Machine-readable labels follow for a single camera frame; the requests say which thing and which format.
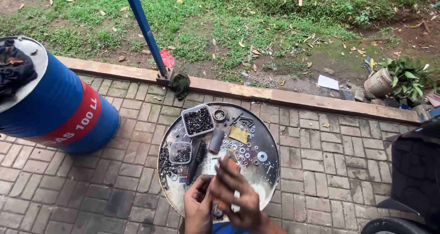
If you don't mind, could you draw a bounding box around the person's left hand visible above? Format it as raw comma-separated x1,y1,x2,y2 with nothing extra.
184,174,215,234

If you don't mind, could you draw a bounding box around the person's right hand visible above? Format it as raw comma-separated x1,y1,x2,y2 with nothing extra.
210,156,268,230

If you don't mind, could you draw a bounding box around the orange sandpaper piece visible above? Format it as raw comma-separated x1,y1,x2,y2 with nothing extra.
214,154,239,212

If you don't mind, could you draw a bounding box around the scatter of small washers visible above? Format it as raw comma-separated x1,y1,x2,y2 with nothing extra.
220,124,262,169

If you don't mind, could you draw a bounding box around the small plastic container of washers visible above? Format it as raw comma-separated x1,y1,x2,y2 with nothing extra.
169,141,193,165

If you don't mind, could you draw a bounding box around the grey cylinder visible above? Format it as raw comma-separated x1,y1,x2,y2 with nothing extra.
208,128,225,154

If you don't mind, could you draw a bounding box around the metal drum with silver top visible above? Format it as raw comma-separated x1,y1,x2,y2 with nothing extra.
157,102,281,225

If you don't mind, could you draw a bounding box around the pile of bolts and nuts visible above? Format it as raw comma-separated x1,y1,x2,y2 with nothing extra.
158,141,179,190

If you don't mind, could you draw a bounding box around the yellow sandpaper piece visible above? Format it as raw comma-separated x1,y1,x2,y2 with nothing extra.
228,125,249,145

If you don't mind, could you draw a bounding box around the plastic container of black screws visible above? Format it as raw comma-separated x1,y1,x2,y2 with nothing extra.
181,104,216,137

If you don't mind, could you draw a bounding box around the group of dark bolts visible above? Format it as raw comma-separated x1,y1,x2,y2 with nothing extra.
230,113,255,128

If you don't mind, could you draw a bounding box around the concrete curb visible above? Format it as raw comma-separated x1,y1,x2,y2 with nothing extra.
55,55,424,125

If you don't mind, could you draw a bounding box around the dark green cloth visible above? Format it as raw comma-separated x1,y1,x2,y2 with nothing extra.
168,73,190,101

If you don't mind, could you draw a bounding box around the red plastic scrap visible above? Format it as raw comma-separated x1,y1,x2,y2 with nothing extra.
159,49,175,69

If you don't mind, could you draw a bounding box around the white paper sheet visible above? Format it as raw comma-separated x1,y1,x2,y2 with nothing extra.
317,74,340,91

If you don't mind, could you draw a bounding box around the blue drum with red band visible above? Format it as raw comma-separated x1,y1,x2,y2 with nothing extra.
0,36,121,155

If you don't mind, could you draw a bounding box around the blue metal pole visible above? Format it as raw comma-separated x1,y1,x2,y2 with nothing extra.
121,0,168,77

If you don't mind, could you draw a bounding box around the grey metal plant pot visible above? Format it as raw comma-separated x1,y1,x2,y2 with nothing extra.
364,67,396,98

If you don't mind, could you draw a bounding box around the black motorcycle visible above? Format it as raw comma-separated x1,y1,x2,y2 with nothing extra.
360,119,440,234

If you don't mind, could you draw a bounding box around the green leafy plant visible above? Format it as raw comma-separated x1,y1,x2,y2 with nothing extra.
377,57,438,101

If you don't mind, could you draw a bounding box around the black wire brush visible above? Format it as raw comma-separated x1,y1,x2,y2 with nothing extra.
186,140,208,186

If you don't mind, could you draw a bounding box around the metal bearing ring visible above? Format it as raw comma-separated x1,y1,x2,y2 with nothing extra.
212,109,228,123

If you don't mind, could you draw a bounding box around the metal pole base plate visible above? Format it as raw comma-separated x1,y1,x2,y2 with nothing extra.
156,68,175,87

